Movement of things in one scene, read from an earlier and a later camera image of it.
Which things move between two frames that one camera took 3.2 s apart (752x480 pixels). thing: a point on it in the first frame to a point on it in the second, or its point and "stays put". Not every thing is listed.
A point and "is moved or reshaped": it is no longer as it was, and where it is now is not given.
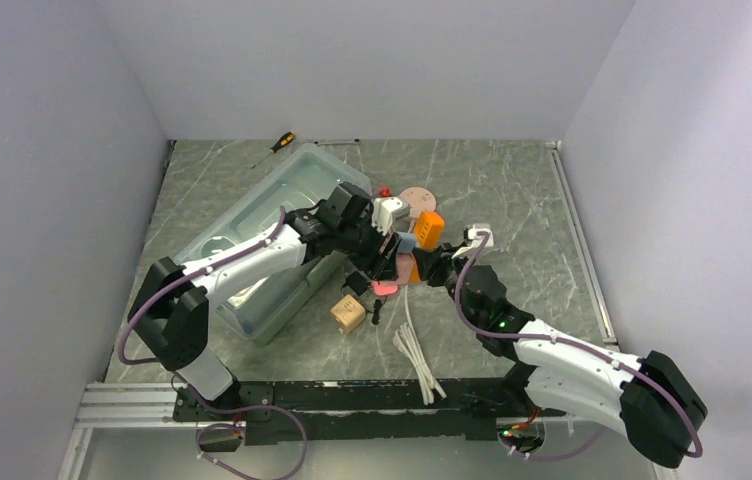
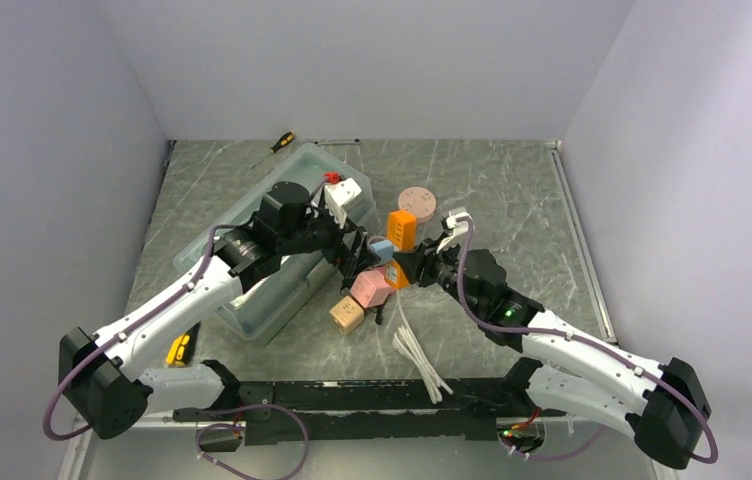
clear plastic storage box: [311, 175] stays put
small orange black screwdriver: [283, 141] stays put
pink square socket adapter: [405, 264] is moved or reshaped
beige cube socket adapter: [348, 313] stays put
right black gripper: [433, 264] stays put
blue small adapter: [407, 243] is moved or reshaped
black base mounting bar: [319, 412] stays put
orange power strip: [429, 233] is moved or reshaped
